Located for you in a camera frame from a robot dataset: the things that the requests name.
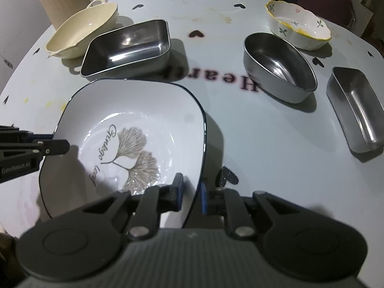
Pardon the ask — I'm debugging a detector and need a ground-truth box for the white floral bowl yellow rim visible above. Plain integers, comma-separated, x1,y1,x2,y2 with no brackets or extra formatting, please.
265,0,332,50

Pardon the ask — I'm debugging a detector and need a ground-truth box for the maroon chair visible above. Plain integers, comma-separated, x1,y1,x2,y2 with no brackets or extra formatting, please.
297,0,351,28

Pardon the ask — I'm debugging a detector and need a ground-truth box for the white heart print tablecloth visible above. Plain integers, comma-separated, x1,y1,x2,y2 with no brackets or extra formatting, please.
0,0,384,246

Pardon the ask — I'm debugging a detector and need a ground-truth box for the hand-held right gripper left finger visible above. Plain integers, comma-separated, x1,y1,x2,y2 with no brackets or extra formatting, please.
81,172,184,242

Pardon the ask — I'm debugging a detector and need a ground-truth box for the round steel bowl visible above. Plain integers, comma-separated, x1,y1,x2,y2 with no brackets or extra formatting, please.
243,32,318,104

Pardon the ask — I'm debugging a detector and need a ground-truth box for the square steel container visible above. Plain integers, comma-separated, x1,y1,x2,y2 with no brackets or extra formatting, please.
80,19,171,78

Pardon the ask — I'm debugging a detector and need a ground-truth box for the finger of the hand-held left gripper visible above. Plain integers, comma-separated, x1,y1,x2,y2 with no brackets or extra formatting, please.
0,124,53,145
0,139,70,164

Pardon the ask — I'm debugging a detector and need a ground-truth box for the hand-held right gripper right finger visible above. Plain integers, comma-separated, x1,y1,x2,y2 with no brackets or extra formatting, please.
200,183,304,240

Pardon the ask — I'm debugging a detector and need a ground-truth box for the small rectangular steel container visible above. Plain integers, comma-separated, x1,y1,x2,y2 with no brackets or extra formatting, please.
326,67,384,153

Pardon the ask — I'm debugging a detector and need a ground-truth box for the cream bowl with handles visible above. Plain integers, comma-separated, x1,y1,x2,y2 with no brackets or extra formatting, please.
45,0,118,60

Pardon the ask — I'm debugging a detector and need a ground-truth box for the white square leaf print plate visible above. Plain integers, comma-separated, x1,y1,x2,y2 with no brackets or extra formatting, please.
39,78,208,229

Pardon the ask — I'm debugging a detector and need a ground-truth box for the beige and steel kettle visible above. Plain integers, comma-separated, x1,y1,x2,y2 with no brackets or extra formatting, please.
34,0,90,30

